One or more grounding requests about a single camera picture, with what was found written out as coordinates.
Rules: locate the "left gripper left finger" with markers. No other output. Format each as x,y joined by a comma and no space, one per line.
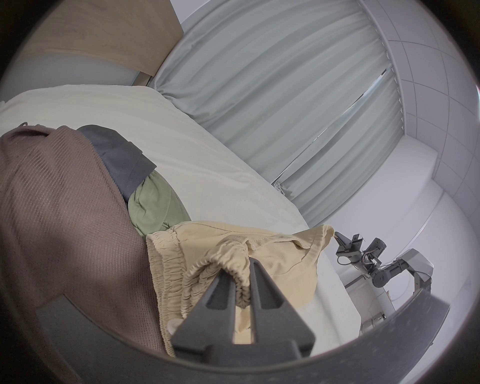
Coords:
200,322

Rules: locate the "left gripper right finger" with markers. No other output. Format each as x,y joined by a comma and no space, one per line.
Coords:
279,318

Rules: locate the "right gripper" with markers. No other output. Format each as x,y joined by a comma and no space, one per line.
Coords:
348,254

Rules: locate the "cream shorts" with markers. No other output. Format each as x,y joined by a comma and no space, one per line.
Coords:
279,262

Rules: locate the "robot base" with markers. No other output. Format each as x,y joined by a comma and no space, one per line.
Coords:
371,303

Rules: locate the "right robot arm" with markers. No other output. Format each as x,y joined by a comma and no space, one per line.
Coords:
412,262

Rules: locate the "bed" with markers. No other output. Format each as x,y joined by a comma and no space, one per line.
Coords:
180,127

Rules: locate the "green garment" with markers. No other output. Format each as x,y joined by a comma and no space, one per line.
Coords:
155,202

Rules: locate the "brown knitted garment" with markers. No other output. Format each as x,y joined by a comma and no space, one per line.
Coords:
67,232

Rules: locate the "blue-green curtain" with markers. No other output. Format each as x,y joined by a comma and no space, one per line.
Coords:
285,93

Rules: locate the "dark grey garment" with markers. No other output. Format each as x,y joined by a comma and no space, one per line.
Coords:
120,161

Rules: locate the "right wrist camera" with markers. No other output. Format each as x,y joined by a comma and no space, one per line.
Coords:
357,239

